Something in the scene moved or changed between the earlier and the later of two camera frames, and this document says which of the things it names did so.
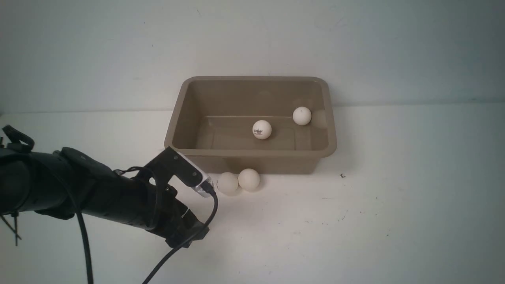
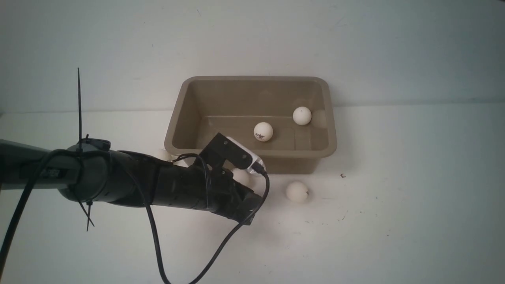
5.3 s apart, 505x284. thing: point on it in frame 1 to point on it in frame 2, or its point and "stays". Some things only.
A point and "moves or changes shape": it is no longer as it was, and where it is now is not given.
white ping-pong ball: (262, 129) stays
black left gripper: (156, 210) to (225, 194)
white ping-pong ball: (249, 180) to (296, 191)
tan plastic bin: (274, 125) stays
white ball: (302, 115) stays
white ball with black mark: (227, 184) moves or changes shape
